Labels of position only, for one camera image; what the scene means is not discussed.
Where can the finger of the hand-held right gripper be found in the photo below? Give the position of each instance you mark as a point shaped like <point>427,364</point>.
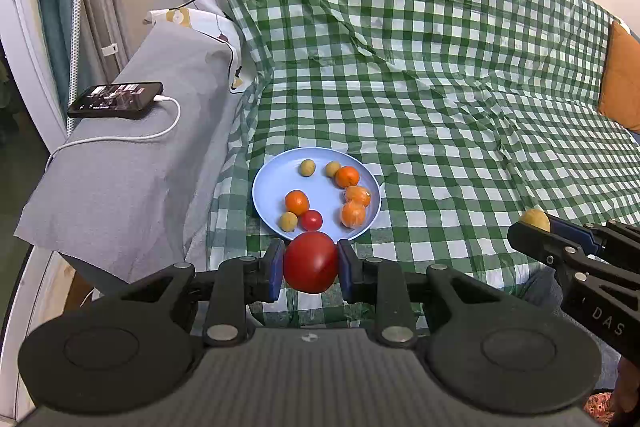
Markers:
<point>540,242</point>
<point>570,229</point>

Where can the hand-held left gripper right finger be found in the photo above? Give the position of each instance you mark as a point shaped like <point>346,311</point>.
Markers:
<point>346,269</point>

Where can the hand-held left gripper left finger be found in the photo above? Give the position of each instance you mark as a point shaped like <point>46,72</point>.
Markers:
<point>275,269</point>

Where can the small yellow longan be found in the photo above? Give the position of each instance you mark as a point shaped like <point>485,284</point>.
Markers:
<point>534,218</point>
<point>288,221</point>
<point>307,167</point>
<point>333,168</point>

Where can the large red tomato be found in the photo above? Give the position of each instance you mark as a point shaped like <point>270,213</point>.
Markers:
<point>310,259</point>

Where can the peeled mandarin orange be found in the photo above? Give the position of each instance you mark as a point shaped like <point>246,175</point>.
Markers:
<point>353,213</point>
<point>358,195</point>

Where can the red cherry tomato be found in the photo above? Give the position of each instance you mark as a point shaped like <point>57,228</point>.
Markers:
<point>311,220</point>

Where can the small round orange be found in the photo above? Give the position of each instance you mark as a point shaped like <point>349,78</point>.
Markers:
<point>297,202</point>
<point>347,176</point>

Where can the light blue plate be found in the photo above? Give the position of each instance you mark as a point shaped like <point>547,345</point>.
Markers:
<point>275,187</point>

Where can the floral patterned cloth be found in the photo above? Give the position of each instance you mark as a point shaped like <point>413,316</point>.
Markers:
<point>602,404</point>

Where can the orange cushion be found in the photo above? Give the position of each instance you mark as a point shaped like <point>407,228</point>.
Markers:
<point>622,77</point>

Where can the grey sofa cover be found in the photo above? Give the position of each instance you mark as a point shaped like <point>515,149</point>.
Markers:
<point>150,132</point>

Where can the green checkered cloth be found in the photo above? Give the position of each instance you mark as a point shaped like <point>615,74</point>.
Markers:
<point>425,57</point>

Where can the black smartphone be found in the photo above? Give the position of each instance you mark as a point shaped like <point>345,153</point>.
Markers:
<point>117,99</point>

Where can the white cartoon print pillow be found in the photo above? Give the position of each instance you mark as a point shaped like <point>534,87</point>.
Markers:
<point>200,24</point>

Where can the teal curtain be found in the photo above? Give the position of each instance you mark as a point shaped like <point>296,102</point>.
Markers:
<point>52,7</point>

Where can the white door frame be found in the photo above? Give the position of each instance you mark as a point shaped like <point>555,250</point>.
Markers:
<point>25,32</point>

